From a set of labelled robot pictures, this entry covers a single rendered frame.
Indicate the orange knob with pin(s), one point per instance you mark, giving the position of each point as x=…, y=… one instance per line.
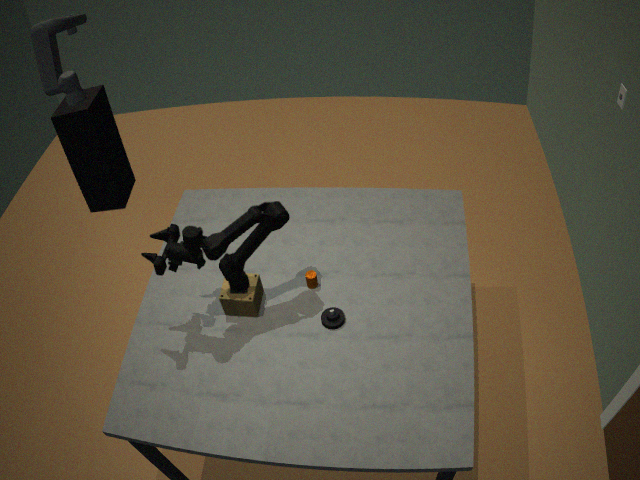
x=311, y=279

